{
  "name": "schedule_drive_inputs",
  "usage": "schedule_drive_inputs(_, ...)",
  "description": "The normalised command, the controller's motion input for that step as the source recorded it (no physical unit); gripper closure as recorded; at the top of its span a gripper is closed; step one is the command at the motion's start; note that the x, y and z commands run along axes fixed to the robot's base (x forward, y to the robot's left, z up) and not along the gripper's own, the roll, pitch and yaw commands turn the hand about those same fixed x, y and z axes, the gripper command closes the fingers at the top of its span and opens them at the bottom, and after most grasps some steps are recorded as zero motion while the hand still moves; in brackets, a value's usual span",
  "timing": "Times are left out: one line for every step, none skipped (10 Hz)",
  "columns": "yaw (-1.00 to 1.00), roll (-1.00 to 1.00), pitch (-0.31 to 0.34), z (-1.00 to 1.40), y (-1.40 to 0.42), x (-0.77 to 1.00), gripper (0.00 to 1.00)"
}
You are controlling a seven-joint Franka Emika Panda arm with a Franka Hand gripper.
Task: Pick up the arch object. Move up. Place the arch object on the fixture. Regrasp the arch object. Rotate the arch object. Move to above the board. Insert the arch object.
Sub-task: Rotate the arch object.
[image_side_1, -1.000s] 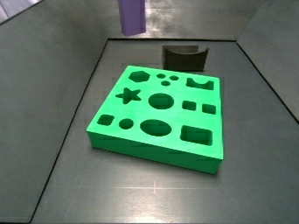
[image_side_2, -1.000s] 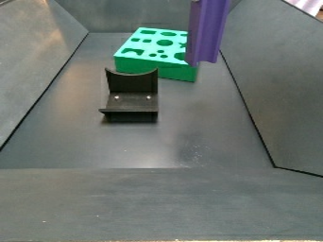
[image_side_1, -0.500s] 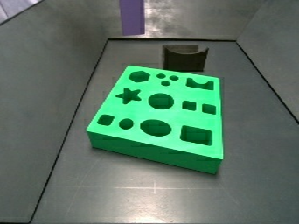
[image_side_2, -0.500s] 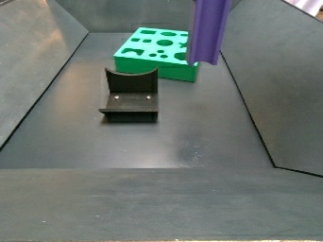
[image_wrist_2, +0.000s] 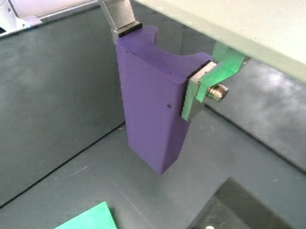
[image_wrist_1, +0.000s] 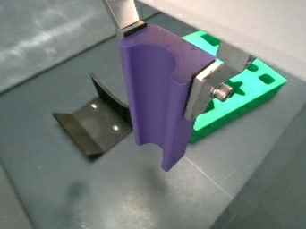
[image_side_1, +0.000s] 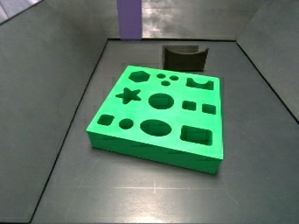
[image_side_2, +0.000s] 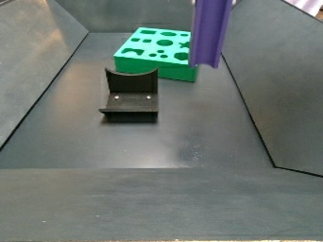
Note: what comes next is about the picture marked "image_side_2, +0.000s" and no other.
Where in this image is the purple arch block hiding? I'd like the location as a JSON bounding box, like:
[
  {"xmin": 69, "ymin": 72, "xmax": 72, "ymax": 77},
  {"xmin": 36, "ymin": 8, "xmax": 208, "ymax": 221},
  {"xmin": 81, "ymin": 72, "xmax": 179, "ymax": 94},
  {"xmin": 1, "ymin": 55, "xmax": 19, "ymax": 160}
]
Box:
[{"xmin": 190, "ymin": 0, "xmax": 232, "ymax": 68}]

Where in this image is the black curved fixture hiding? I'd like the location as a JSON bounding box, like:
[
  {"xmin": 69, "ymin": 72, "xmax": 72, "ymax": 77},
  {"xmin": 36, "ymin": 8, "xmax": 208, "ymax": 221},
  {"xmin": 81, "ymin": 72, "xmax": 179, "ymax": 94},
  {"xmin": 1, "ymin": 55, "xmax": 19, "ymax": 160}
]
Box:
[{"xmin": 99, "ymin": 69, "xmax": 159, "ymax": 123}]

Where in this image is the green shape sorter block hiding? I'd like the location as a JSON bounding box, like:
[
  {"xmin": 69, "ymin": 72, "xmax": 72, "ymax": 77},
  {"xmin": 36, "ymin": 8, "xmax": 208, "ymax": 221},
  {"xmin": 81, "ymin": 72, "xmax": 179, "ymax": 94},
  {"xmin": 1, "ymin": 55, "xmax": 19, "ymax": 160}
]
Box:
[{"xmin": 113, "ymin": 27, "xmax": 196, "ymax": 82}]

